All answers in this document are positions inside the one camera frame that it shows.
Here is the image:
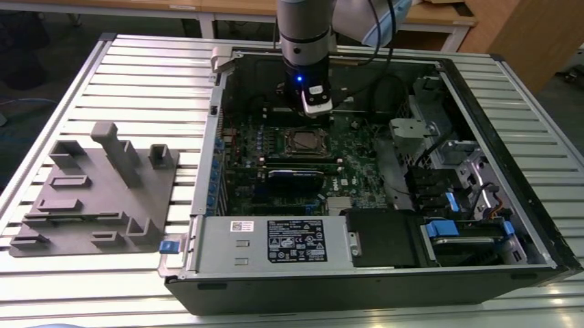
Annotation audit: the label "metal socket cover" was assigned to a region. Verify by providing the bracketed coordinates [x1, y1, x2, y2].
[284, 128, 329, 154]

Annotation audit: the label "green motherboard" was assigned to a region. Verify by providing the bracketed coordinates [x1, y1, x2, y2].
[220, 111, 398, 217]

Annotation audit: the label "silver finned heat sink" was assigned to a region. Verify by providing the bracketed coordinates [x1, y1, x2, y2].
[323, 195, 353, 210]

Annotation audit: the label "grey parts rack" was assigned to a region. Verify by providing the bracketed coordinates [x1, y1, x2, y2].
[6, 122, 182, 259]

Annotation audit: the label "thick black cable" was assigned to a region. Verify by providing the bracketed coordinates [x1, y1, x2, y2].
[410, 129, 453, 170]

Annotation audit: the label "CPU socket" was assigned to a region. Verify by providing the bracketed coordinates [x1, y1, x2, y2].
[283, 126, 333, 156]

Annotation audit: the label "silver drive cage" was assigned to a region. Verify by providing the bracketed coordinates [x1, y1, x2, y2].
[394, 77, 485, 172]

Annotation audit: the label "grey power supply unit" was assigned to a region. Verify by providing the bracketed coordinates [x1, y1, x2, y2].
[182, 215, 358, 274]

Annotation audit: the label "wooden desk white legs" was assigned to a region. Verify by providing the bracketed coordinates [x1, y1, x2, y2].
[211, 0, 478, 52]
[17, 0, 215, 40]

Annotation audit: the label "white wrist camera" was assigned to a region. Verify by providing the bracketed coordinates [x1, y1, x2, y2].
[300, 83, 334, 119]

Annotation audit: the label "black disk bay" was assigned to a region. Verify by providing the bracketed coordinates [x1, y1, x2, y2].
[403, 167, 470, 217]

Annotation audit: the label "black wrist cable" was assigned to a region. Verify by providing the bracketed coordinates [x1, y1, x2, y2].
[330, 0, 398, 110]

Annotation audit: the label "black graphics card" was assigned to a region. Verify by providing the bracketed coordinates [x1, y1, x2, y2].
[266, 168, 326, 203]

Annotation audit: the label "silver metal bracket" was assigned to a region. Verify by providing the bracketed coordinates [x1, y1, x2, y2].
[389, 118, 438, 140]

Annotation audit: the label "black wire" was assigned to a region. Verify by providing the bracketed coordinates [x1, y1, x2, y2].
[469, 182, 498, 215]

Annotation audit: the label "black PC case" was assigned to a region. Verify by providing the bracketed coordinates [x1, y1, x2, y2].
[156, 46, 584, 317]

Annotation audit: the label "hard disk in blue carrier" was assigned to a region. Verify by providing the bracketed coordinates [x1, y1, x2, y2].
[421, 218, 516, 268]

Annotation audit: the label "wooden cabinet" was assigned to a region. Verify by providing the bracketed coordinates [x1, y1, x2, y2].
[458, 0, 584, 95]

